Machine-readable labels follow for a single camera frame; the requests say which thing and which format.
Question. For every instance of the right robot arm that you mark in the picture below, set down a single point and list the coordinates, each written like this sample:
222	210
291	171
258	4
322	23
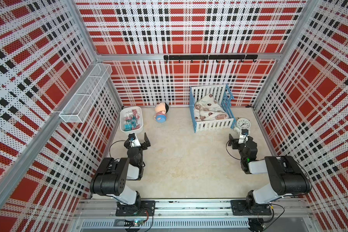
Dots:
286	177

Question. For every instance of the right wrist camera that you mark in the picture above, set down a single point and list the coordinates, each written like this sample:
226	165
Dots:
243	136

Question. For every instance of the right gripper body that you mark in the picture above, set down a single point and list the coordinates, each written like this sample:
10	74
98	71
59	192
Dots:
239	145

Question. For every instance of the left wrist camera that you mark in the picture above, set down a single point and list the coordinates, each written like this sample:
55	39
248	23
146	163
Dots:
133	140

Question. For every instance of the patterned baby blanket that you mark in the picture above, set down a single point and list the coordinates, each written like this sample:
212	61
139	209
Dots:
207	109

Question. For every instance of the white wire mesh shelf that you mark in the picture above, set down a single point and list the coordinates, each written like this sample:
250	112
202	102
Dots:
79	106

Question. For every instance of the blue white toy crib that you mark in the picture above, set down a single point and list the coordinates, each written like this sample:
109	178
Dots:
222	94

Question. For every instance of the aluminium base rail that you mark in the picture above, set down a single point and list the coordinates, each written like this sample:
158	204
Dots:
194	215

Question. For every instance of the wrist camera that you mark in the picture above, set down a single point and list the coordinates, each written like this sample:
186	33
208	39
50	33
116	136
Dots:
133	140
243	136

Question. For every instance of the white alarm clock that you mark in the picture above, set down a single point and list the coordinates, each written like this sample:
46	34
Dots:
242	124

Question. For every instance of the black hook rail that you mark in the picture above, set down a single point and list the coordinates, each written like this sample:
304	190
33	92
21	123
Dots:
241	57

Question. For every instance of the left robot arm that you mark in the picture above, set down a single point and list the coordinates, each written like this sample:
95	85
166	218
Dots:
112	174

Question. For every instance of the white plastic storage box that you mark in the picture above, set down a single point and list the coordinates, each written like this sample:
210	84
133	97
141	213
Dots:
131	120

